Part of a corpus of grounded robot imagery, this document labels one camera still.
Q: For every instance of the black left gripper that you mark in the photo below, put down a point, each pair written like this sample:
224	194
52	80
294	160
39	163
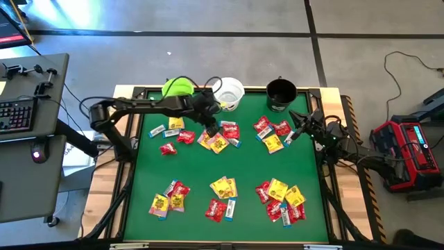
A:
206	107

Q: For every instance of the black monitor red stripe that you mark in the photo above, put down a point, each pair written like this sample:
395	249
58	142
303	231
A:
10	34

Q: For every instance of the black computer mouse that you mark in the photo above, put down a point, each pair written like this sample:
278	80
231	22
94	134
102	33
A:
39	151

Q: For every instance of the yellow Sour Patch candy packet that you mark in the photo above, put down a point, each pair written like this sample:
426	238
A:
221	188
273	143
176	123
277	190
203	139
159	205
234	187
218	144
295	196
177	203

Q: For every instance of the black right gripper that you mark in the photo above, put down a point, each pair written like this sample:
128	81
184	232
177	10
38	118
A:
317	126

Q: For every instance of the red black power station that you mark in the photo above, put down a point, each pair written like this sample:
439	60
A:
406	149

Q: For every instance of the dark blue floor stand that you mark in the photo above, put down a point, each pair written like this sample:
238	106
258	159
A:
435	104

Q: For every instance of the black halloween bucket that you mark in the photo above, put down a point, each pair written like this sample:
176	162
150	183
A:
281	95

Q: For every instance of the white printed box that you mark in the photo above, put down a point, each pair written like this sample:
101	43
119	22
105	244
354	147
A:
78	160

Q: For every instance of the black backlit keyboard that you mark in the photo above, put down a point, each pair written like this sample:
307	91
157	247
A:
17	114

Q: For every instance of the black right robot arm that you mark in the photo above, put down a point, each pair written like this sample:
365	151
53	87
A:
367	154

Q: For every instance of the grey desk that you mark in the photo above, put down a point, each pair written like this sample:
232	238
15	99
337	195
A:
27	187

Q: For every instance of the black desk leg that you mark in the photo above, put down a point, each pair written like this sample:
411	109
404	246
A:
76	139

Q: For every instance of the white label plate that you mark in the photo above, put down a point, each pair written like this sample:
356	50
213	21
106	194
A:
128	246
322	247

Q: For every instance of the red Skittles candy packet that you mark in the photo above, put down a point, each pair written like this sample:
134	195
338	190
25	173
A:
215	210
261	193
168	149
261	123
181	190
274	210
231	132
282	128
186	137
297	212

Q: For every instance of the white halloween bucket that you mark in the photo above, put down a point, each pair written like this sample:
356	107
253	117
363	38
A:
229	93

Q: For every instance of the black desk caster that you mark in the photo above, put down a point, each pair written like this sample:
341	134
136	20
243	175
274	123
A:
52	221

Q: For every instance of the green halloween bucket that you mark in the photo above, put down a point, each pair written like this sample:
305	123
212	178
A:
177	87

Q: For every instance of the yellow black hazard strip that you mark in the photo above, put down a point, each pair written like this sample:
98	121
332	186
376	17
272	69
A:
372	201

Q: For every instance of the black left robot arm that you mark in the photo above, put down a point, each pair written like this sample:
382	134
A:
138	104

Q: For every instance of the black desk clamp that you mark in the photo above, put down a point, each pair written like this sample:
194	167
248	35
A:
14	70
41	91

